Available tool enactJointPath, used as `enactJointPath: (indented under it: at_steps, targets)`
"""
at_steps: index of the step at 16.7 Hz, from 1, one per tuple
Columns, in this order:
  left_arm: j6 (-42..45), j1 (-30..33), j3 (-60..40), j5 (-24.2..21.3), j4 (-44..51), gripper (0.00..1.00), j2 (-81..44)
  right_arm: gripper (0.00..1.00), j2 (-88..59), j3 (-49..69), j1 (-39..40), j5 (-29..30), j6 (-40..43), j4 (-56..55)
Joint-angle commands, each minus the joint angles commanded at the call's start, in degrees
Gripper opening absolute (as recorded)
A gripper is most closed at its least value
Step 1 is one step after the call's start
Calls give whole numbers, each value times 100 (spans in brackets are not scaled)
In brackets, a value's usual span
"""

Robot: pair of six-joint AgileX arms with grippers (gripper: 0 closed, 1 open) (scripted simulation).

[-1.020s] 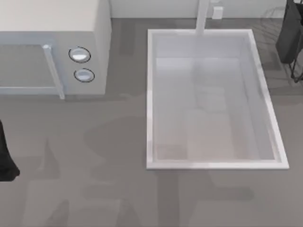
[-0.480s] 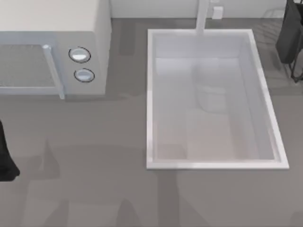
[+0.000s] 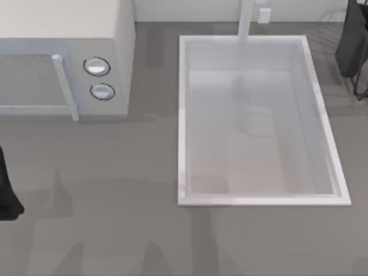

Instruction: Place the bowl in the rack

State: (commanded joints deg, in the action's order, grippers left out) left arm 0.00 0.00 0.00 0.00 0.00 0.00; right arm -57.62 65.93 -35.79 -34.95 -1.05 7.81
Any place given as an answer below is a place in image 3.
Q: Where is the small white tap lever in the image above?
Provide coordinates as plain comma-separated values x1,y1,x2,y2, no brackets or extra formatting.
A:
258,7,271,24

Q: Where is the microwave door handle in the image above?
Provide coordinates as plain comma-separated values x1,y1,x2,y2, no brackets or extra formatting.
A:
51,53,80,121

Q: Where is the white sink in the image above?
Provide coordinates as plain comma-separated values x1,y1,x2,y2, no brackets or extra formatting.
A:
177,34,352,208

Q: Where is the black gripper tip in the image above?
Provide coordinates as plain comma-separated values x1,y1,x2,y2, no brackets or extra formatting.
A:
0,145,25,222

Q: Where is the tall white tap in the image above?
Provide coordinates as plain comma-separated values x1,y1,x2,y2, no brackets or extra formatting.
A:
237,0,256,43

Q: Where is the small microwave knob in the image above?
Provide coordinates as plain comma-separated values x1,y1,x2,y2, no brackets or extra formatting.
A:
89,82,116,102

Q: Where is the large microwave knob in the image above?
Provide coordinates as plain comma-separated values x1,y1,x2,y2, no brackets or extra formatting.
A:
82,56,112,78

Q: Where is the pale microwave oven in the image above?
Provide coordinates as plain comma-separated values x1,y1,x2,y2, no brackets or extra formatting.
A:
0,0,137,122

